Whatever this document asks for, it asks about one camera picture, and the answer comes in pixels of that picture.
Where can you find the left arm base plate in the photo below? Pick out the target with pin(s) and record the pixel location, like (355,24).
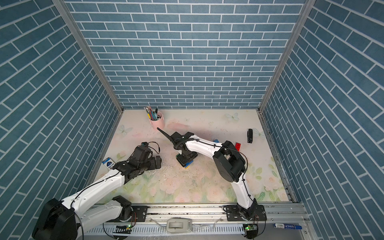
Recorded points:
(133,214)

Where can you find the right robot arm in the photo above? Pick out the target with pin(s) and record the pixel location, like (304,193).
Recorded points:
(231,165)

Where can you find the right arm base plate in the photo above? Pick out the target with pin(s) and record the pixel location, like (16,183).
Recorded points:
(236,213)

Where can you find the grey handheld device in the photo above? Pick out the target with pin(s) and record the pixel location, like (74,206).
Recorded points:
(179,225)

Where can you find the blue white card box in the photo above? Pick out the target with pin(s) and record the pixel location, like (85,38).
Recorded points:
(108,163)

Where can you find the blue marker pen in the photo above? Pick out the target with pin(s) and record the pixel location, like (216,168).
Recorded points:
(287,226)

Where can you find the black small box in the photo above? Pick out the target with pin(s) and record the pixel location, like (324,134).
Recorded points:
(250,136)

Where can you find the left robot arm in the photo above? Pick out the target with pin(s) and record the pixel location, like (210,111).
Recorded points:
(71,217)

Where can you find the pink pen cup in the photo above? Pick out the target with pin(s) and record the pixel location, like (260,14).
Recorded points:
(158,123)

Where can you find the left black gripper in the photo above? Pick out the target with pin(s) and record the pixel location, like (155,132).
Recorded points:
(154,165)

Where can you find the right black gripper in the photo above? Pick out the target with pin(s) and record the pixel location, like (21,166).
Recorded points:
(182,162)

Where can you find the red lego brick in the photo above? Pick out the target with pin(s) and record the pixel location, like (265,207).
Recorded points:
(238,146)

